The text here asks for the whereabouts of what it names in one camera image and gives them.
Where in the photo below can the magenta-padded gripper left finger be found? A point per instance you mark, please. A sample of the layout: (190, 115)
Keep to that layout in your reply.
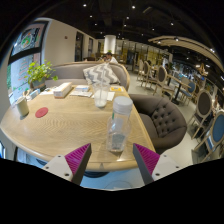
(75, 160)

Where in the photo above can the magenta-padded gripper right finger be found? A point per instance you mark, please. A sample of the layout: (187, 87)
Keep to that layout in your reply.
(148, 160)

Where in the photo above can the clear white-capped plastic bottle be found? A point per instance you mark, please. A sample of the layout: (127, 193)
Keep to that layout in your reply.
(119, 130)

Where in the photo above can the grey tufted armchair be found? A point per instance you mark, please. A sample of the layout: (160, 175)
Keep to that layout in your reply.
(163, 120)

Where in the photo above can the flat round red coaster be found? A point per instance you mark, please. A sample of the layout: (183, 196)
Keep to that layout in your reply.
(41, 112)

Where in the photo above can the white paper sheet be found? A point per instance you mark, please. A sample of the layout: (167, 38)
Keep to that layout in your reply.
(81, 94)

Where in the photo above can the clear plastic cup with straw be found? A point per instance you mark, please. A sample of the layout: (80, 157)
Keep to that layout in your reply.
(101, 96)

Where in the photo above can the white and orange tissue box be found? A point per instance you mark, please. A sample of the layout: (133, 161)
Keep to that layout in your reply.
(62, 90)

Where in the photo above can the blue and white booklet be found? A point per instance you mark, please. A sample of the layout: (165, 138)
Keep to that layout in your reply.
(82, 88)

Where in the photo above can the white paper napkin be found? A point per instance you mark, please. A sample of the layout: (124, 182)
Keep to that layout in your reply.
(111, 96)

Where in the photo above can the pale green ceramic mug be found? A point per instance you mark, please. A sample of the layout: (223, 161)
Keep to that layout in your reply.
(22, 106)

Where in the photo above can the blue tissue pack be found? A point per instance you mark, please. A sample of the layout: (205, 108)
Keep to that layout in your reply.
(34, 94)

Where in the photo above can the yellow card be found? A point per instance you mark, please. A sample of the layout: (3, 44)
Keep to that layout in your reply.
(116, 88)

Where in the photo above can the grey white chevron cushion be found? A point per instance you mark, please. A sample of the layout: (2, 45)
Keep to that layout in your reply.
(100, 74)

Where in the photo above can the green potted plant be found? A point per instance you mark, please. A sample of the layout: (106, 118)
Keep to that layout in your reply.
(38, 71)

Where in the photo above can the person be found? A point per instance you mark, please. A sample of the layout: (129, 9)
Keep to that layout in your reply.
(110, 58)

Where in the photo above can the colourful window poster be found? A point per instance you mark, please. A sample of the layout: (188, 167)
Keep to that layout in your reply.
(30, 38)

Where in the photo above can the group of ceiling lights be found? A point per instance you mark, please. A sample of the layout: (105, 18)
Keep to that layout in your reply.
(133, 6)

